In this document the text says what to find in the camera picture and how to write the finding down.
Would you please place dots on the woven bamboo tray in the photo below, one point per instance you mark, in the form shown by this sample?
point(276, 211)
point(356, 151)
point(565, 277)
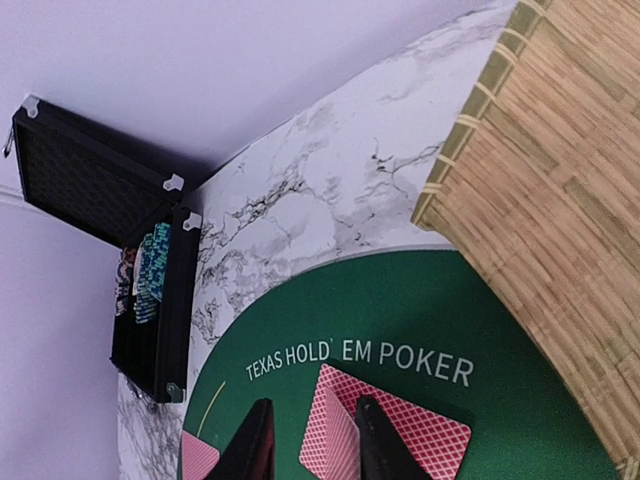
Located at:
point(537, 186)

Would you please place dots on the black poker chip case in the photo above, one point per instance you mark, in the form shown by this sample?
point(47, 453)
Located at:
point(116, 188)

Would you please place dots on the dealt card seat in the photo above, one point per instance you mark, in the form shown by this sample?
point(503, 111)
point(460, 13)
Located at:
point(330, 448)

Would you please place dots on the blue-tan chip row in case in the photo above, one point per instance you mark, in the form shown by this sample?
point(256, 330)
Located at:
point(124, 278)

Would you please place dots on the round green poker mat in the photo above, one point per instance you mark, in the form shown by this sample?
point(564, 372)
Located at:
point(421, 325)

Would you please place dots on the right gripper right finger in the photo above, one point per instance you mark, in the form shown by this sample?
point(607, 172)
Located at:
point(383, 453)

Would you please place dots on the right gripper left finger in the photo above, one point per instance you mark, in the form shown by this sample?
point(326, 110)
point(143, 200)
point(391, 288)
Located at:
point(251, 452)

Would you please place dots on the green chip row in case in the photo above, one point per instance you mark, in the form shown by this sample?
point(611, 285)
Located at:
point(145, 307)

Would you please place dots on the teal chip row in case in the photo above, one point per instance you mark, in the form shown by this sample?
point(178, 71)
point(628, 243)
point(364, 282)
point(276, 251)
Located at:
point(153, 256)

